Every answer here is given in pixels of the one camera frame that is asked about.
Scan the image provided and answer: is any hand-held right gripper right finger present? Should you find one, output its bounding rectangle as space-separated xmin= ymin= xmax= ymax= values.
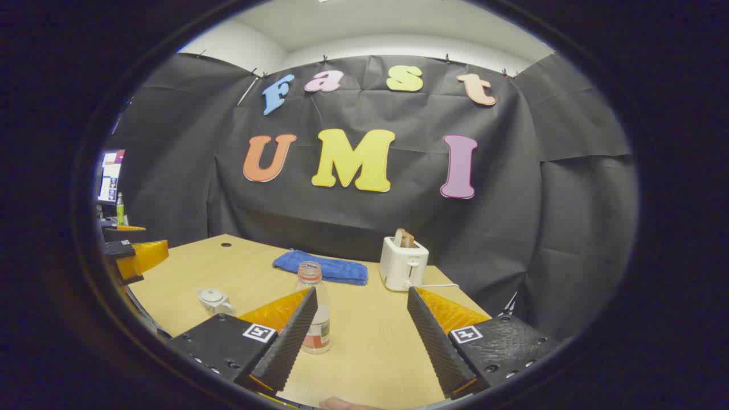
xmin=407 ymin=286 xmax=562 ymax=399

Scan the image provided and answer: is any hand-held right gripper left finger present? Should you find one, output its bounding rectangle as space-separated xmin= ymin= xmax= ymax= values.
xmin=166 ymin=286 xmax=318 ymax=395

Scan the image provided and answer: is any clear plastic water bottle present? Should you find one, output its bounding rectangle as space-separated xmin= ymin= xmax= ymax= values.
xmin=294 ymin=261 xmax=332 ymax=355

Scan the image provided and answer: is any computer monitor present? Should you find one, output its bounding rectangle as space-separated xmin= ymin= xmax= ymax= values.
xmin=96 ymin=149 xmax=126 ymax=206

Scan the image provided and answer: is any blue folded towel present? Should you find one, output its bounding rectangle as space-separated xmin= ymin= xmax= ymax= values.
xmin=272 ymin=249 xmax=370 ymax=286

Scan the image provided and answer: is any white toaster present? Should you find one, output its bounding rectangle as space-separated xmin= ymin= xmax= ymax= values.
xmin=379 ymin=236 xmax=430 ymax=292

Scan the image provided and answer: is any black backdrop cloth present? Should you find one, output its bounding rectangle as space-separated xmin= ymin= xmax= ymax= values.
xmin=105 ymin=54 xmax=640 ymax=342

